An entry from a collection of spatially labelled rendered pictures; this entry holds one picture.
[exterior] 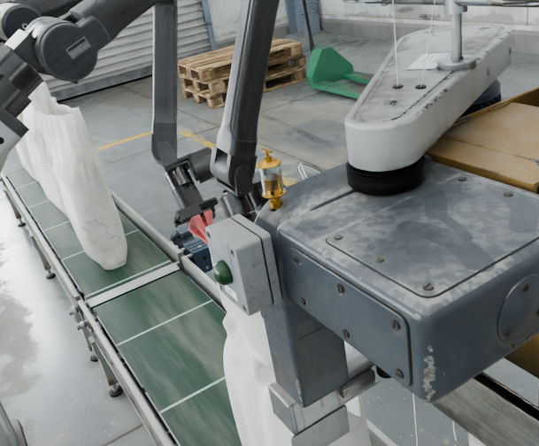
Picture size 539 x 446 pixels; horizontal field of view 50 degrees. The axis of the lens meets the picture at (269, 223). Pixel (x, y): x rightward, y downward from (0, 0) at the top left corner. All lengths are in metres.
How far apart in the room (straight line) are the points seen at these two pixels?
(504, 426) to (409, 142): 0.34
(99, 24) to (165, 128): 0.51
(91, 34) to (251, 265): 0.42
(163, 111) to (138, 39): 7.13
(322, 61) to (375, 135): 5.69
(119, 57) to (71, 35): 7.55
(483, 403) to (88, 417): 2.00
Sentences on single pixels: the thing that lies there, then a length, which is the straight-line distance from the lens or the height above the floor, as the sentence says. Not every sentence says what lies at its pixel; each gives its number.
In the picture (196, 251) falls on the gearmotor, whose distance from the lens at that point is 2.60.
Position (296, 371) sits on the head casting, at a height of 1.13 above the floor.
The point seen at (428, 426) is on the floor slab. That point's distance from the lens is 2.21.
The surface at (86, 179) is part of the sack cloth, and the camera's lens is 2.54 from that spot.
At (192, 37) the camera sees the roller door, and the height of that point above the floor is 0.37.
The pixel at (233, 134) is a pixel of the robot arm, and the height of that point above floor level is 1.31.
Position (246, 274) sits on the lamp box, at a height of 1.29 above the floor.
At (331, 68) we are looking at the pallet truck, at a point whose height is 0.18.
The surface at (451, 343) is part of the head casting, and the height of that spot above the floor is 1.29.
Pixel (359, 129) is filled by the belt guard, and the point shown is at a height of 1.41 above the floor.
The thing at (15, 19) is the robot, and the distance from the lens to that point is 1.13.
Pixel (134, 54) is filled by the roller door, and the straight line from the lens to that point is 8.47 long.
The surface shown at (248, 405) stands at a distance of 1.31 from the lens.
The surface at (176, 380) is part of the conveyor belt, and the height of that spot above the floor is 0.38.
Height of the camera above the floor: 1.62
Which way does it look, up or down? 27 degrees down
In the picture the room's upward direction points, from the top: 10 degrees counter-clockwise
